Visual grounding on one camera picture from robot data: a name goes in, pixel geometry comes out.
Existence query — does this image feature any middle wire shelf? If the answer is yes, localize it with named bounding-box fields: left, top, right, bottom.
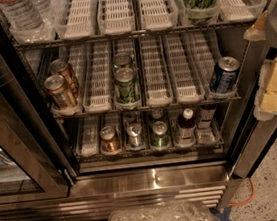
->
left=54, top=94, right=242, bottom=120

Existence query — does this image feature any blue pepsi can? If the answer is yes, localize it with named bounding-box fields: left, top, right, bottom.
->
left=209, top=56, right=240, bottom=94

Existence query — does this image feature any front green soda can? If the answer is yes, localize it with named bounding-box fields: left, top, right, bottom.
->
left=114, top=67, right=140, bottom=104

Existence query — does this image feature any clear tray under pepsi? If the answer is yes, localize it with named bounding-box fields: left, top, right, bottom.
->
left=188, top=30, right=237, bottom=100

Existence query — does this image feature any clear tray under green cans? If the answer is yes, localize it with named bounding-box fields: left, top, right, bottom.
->
left=112, top=39, right=141, bottom=110

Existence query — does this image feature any clear tray under gold cans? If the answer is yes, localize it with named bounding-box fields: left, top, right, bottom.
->
left=48, top=45, right=87, bottom=116

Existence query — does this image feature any bottom wire shelf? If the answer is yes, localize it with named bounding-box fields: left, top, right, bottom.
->
left=77, top=142, right=224, bottom=163

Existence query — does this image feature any green can bottom shelf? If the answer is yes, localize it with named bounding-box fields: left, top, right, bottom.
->
left=150, top=121, right=169, bottom=148

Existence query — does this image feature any glass fridge door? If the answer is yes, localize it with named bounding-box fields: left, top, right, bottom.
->
left=0, top=11, right=77, bottom=205

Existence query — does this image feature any dark labelled bottle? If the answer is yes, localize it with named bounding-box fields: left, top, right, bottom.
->
left=196, top=104, right=217, bottom=129

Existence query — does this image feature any copper can bottom shelf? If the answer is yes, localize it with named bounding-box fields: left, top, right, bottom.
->
left=100, top=125, right=121, bottom=153

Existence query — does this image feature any empty clear tray shelf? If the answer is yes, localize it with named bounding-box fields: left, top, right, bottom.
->
left=139, top=36, right=173, bottom=107
left=163, top=34, right=205, bottom=104
left=137, top=0, right=178, bottom=31
left=83, top=42, right=112, bottom=114
left=97, top=0, right=135, bottom=35
left=52, top=0, right=97, bottom=40

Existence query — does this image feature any top wire shelf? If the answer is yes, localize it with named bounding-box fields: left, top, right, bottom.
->
left=14, top=20, right=256, bottom=51

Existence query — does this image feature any white capped dark bottle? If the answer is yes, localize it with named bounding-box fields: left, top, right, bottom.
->
left=176, top=108, right=196, bottom=145

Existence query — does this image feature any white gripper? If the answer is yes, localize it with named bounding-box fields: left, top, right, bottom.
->
left=243, top=0, right=277, bottom=121

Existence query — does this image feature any wire shelf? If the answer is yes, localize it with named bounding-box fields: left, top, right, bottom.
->
left=14, top=20, right=256, bottom=51
left=54, top=94, right=242, bottom=120
left=77, top=142, right=224, bottom=163

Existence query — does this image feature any green soda can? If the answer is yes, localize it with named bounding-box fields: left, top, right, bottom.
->
left=112, top=52, right=134, bottom=71
left=114, top=67, right=140, bottom=104

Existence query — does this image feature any empty clear tray middle shelf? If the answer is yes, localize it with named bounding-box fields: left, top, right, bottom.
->
left=163, top=34, right=205, bottom=104
left=83, top=42, right=112, bottom=114
left=139, top=36, right=173, bottom=107

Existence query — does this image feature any stainless steel fridge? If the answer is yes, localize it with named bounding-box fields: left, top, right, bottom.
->
left=0, top=0, right=277, bottom=221

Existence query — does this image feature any blue tape cross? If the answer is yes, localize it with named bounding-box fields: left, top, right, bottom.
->
left=210, top=207, right=233, bottom=221

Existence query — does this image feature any rear gold soda can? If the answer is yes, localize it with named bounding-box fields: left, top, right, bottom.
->
left=49, top=59, right=79, bottom=98

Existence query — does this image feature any empty clear tray top shelf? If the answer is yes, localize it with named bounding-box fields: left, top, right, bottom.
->
left=97, top=0, right=135, bottom=35
left=137, top=0, right=178, bottom=31
left=52, top=0, right=97, bottom=40

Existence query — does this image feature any gold soda can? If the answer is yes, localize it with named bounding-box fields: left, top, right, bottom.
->
left=49, top=59, right=79, bottom=98
left=44, top=74, right=77, bottom=109

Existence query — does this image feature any front gold soda can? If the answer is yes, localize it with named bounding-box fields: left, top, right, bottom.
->
left=44, top=74, right=77, bottom=109

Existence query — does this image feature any silver can bottom shelf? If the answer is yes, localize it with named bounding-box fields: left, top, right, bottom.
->
left=127, top=123, right=142, bottom=148

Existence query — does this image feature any rear green soda can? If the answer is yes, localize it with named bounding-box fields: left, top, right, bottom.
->
left=112, top=52, right=134, bottom=71

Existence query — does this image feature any clear water bottle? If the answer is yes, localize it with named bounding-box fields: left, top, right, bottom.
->
left=0, top=0, right=43, bottom=31

